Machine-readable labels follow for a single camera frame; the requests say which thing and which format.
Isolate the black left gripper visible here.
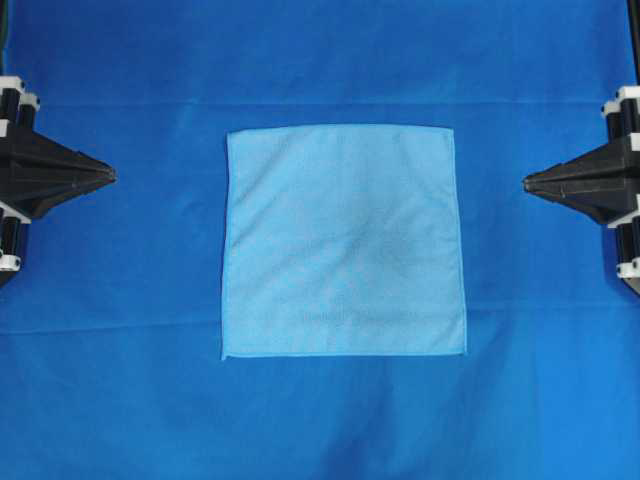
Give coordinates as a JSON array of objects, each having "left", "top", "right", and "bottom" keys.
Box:
[{"left": 1, "top": 75, "right": 116, "bottom": 273}]

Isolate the light blue towel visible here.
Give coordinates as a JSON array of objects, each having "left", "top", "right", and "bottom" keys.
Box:
[{"left": 221, "top": 124, "right": 467, "bottom": 358}]

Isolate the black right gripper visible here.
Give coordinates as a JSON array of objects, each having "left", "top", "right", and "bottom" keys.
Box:
[{"left": 523, "top": 86, "right": 639, "bottom": 278}]

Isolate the dark blue table cloth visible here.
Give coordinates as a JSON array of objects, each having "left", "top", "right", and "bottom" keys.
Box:
[{"left": 1, "top": 1, "right": 639, "bottom": 479}]

